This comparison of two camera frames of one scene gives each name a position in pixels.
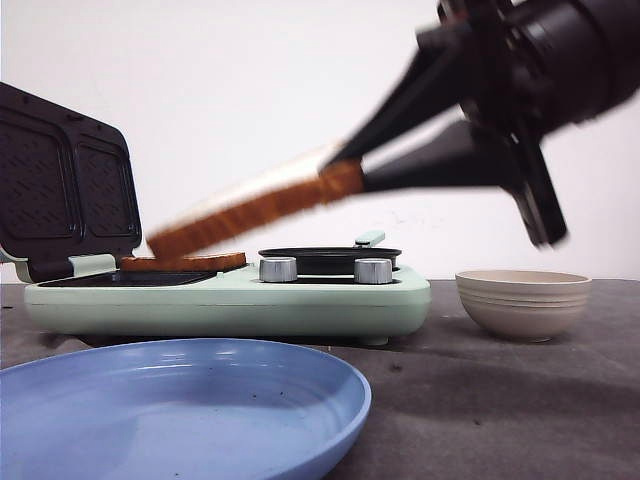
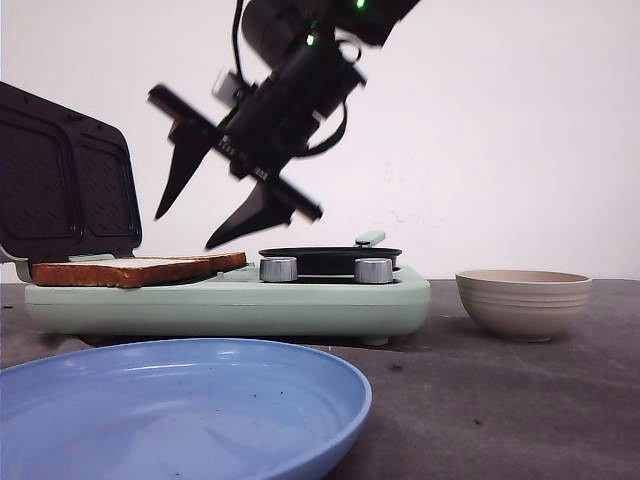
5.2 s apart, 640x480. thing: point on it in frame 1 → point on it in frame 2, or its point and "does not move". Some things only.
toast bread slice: (182, 262) does not move
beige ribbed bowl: (528, 304) does not move
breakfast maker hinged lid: (68, 184) does not move
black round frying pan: (335, 260) does not move
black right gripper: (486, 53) → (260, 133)
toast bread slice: (313, 185) → (117, 273)
